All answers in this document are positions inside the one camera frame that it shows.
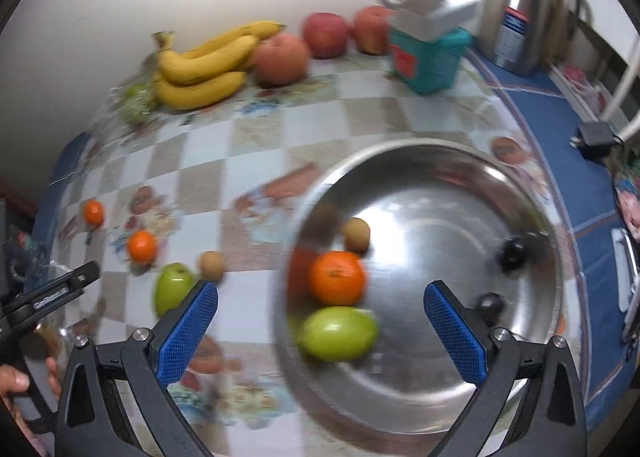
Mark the black charger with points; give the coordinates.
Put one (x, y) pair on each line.
(597, 134)

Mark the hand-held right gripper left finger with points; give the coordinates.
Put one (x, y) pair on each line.
(187, 332)

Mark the green grapes in bag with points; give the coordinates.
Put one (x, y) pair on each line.
(135, 104)

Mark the red apple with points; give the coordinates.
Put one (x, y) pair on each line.
(372, 29)
(325, 34)
(280, 59)

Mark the green apple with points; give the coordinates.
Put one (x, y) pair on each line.
(172, 287)
(340, 334)

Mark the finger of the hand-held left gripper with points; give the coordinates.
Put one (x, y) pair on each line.
(75, 276)

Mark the white plastic object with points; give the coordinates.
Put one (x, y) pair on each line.
(625, 267)

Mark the person's left hand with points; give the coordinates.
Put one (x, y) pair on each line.
(15, 380)

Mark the pink printed packet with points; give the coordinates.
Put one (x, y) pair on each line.
(580, 82)

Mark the brown kiwi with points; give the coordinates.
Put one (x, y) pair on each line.
(356, 234)
(210, 264)

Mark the teal box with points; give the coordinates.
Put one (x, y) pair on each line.
(430, 64)

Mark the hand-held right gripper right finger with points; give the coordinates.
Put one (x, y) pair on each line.
(457, 332)

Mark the dark round fruit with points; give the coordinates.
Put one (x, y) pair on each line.
(489, 307)
(512, 254)

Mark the yellow banana bunch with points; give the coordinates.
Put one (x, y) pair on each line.
(200, 64)

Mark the pink floral cloth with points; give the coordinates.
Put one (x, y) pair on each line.
(631, 207)

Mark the white pipe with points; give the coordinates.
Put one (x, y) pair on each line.
(620, 97)

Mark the steel bowl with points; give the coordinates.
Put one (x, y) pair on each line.
(450, 197)

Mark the tangerine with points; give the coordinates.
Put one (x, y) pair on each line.
(93, 212)
(142, 247)
(337, 277)

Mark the printed checkered tablecloth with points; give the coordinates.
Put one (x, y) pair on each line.
(240, 147)

